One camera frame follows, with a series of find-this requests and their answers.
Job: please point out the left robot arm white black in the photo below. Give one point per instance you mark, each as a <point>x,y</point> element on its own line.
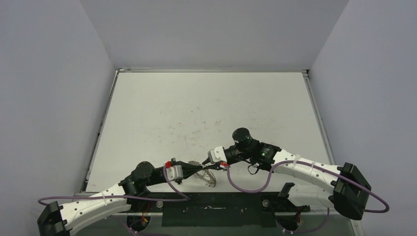
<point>67,215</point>

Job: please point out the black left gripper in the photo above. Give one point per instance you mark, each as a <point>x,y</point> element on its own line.
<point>189,169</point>

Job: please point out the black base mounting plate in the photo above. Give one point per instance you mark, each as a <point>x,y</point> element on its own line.
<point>221,209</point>

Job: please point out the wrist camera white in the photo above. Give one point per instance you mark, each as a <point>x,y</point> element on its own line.
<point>217,155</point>
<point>173,171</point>

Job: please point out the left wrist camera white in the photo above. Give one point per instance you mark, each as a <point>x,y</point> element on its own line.
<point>173,171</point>

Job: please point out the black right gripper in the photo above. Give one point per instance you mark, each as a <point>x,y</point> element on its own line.
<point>229,158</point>

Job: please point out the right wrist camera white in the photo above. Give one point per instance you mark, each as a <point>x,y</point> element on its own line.
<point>217,155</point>

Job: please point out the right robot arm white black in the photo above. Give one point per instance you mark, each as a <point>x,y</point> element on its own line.
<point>343,188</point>

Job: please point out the metal disc with key rings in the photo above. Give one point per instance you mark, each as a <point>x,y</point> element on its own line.
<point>207,177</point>

